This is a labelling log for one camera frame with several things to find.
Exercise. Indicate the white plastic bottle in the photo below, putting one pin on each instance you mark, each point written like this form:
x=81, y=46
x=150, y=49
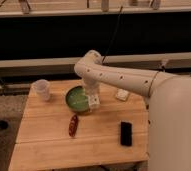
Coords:
x=93, y=101

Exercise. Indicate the green ceramic bowl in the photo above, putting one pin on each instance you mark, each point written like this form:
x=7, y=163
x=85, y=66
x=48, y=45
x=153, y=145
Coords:
x=76, y=99

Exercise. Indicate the white square sponge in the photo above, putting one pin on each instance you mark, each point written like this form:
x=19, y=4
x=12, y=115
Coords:
x=122, y=94

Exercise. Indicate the wooden table top board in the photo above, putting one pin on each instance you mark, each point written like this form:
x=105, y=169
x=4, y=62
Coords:
x=43, y=140

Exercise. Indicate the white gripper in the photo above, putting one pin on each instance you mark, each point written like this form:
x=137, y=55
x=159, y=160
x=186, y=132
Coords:
x=90, y=87

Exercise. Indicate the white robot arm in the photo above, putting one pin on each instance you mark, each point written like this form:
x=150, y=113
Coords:
x=165, y=99

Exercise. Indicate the black rectangular block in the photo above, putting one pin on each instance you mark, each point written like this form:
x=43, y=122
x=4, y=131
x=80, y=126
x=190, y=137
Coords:
x=126, y=134

